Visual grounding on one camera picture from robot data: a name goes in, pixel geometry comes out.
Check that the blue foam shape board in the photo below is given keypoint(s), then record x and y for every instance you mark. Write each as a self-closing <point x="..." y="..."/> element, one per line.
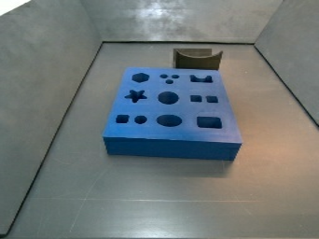
<point x="173" y="113"/>

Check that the black curved fixture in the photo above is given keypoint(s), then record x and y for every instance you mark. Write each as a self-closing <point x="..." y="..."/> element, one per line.
<point x="197" y="59"/>

